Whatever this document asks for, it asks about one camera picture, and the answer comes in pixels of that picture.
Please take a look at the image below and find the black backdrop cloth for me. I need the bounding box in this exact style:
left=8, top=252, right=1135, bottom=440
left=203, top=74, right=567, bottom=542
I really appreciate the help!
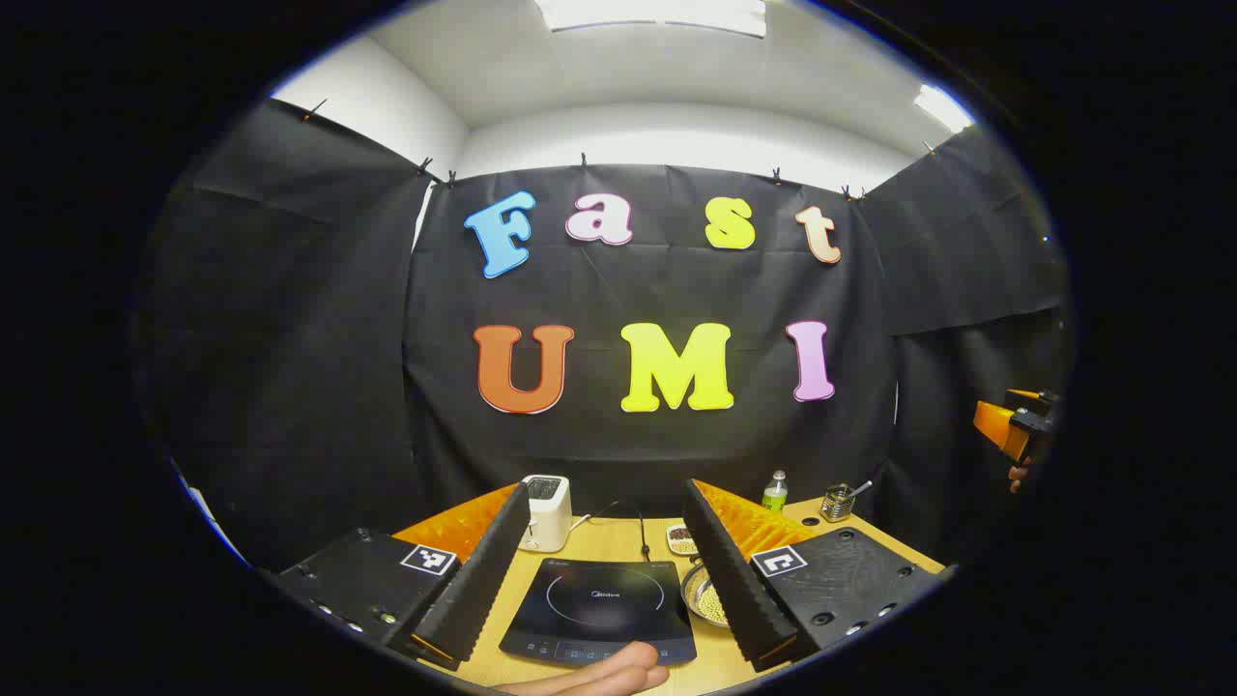
left=135, top=97, right=1074, bottom=571

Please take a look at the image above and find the steel pot with black handle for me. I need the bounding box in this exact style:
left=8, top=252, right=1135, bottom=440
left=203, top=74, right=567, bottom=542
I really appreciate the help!
left=681, top=564, right=731, bottom=629

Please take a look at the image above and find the black induction cooktop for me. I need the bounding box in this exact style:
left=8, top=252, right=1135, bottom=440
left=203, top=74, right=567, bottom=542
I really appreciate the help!
left=500, top=558, right=698, bottom=668

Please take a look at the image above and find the small ceiling light panel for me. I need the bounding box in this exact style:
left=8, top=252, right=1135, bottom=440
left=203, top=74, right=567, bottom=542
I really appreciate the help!
left=913, top=84, right=975, bottom=133

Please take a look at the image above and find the large ceiling light panel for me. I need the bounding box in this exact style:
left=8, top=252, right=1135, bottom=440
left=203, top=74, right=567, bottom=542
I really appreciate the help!
left=534, top=0, right=767, bottom=38

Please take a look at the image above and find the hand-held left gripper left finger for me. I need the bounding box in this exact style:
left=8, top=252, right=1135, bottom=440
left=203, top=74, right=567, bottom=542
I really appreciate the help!
left=275, top=481, right=532, bottom=670

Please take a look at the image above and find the white toaster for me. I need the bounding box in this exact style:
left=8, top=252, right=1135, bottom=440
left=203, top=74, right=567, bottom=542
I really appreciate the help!
left=519, top=475, right=573, bottom=553

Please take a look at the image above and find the black power cable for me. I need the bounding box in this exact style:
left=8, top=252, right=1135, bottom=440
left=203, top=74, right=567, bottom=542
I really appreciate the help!
left=604, top=500, right=650, bottom=562

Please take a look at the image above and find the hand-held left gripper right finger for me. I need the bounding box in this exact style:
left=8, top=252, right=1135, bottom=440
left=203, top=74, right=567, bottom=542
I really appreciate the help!
left=682, top=478, right=943, bottom=673

